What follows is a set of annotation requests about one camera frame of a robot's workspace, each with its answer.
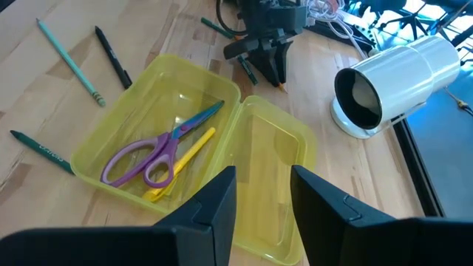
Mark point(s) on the green marker pen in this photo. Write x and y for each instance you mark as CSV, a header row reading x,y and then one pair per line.
x,y
40,149

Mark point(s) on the yellow translucent supply box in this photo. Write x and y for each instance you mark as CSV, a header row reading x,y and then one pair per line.
x,y
266,147

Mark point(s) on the teal pencil with eraser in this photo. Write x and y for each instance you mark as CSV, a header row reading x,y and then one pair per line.
x,y
70,63

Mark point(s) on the yellow highlighter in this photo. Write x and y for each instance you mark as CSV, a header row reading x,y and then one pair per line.
x,y
196,147

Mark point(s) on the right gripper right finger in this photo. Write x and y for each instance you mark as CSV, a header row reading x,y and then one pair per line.
x,y
369,244

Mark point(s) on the dark green pencil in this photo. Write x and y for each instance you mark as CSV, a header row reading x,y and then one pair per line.
x,y
247,71
216,27

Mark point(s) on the black office chair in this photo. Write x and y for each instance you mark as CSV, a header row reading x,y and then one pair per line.
x,y
410,18

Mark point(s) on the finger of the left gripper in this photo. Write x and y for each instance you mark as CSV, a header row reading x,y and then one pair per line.
x,y
268,64
284,59

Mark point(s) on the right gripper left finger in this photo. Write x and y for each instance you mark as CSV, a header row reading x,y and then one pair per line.
x,y
148,247

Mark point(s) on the black pen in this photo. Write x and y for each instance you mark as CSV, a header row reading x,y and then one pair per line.
x,y
112,57

